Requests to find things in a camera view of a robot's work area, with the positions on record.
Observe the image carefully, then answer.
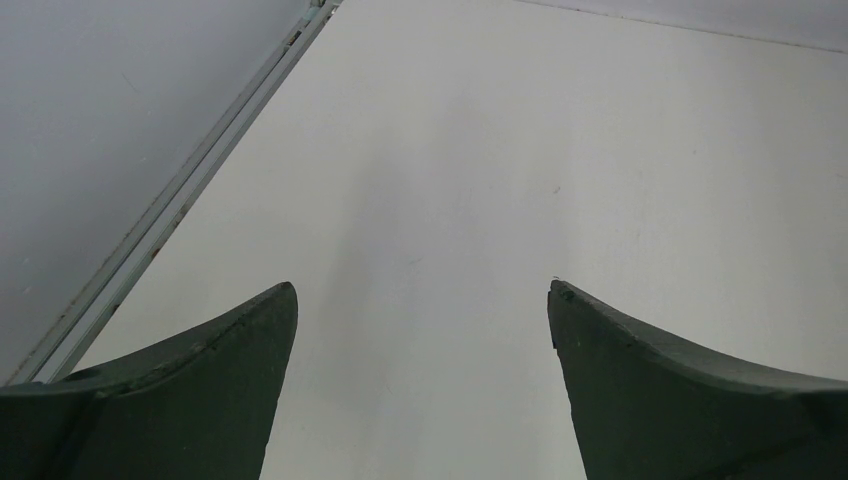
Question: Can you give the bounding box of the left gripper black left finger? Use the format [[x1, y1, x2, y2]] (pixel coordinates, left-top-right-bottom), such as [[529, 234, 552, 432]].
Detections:
[[1, 282, 298, 479]]

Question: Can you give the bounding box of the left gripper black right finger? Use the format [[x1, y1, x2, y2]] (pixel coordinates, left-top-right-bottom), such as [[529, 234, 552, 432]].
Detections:
[[547, 280, 847, 479]]

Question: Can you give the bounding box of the aluminium frame rail left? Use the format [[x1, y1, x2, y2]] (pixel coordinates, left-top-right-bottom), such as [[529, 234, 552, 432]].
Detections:
[[1, 1, 337, 385]]

